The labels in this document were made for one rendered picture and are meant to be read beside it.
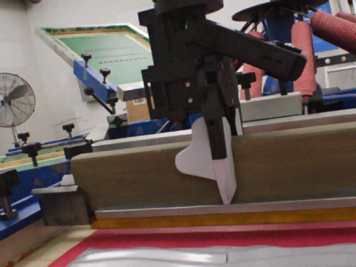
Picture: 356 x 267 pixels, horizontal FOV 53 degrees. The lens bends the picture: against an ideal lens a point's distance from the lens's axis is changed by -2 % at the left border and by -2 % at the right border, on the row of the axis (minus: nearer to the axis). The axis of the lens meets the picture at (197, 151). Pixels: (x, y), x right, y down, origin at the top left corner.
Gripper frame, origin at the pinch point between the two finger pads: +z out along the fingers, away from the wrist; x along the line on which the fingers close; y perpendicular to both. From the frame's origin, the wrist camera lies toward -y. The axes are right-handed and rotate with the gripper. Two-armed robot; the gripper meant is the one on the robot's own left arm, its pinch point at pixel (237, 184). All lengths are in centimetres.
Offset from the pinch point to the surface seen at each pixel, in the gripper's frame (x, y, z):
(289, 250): 6.4, -5.6, 4.7
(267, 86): -78, 6, -7
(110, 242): 3.0, 15.9, 5.2
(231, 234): 1.4, 1.3, 5.3
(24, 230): 6.1, 25.5, 2.0
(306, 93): -43.6, -6.5, -5.5
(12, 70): -359, 380, -72
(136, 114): -367, 209, 13
